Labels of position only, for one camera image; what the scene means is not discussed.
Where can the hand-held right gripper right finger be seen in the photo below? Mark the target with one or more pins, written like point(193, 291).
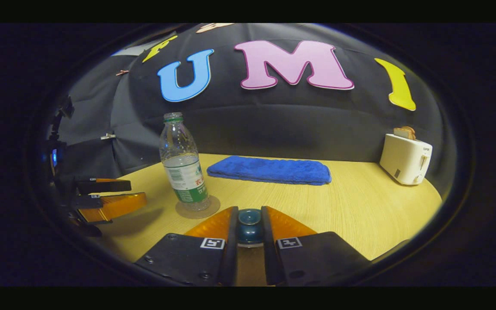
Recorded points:
point(270, 254)

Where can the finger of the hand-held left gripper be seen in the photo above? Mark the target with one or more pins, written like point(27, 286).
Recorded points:
point(101, 186)
point(116, 206)

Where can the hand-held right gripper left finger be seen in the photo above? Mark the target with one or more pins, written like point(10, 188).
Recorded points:
point(228, 254)

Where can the round grey coaster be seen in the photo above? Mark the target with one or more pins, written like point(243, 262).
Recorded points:
point(211, 209)

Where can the clear plastic water bottle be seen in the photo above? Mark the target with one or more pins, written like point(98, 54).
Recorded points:
point(183, 168)

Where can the silver backdrop clip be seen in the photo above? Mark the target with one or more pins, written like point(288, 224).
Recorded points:
point(108, 136)

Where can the blue towel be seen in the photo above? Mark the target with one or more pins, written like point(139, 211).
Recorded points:
point(269, 170)

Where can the copper backdrop clip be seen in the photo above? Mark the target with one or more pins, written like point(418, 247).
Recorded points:
point(122, 72)

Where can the black backdrop cloth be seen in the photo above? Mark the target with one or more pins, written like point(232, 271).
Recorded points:
point(274, 120)

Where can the white toaster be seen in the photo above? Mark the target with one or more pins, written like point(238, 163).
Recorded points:
point(405, 159)

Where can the bread slice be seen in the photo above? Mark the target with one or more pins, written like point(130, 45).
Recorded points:
point(404, 132)

